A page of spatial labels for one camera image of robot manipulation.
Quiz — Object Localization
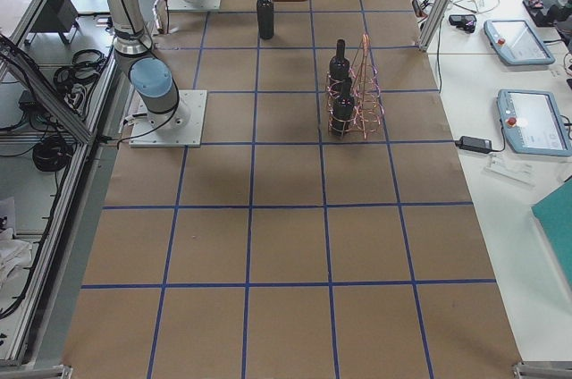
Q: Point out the teach pendant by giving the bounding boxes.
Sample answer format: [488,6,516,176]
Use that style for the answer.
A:
[484,20,555,66]
[496,89,571,157]

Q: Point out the black box on shelf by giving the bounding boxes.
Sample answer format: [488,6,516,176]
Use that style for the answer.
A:
[30,0,79,45]

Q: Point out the coiled black cable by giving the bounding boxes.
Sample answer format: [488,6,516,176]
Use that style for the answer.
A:
[31,134,72,173]

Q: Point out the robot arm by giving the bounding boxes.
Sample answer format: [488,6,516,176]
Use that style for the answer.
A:
[106,0,189,130]

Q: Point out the copper wire bottle basket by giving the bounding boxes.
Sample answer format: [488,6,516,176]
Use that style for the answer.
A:
[325,33,384,139]

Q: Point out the dark wine bottle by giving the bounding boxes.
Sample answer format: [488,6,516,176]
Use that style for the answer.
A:
[332,77,355,137]
[257,0,274,40]
[329,38,349,86]

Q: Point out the clear acrylic stand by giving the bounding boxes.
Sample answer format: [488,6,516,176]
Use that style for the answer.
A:
[484,153,535,187]

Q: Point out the upper teach pendant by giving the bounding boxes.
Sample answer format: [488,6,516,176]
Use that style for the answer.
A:
[484,20,555,66]

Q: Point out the brown paper table mat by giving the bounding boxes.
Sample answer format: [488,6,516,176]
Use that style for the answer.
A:
[63,0,519,378]

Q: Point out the teal board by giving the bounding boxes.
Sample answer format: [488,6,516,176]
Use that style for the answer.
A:
[532,181,571,274]

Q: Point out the black power adapter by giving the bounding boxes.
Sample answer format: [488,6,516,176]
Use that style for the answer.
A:
[455,136,492,154]

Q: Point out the lower teach pendant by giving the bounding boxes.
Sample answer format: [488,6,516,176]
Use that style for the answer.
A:
[496,89,571,157]

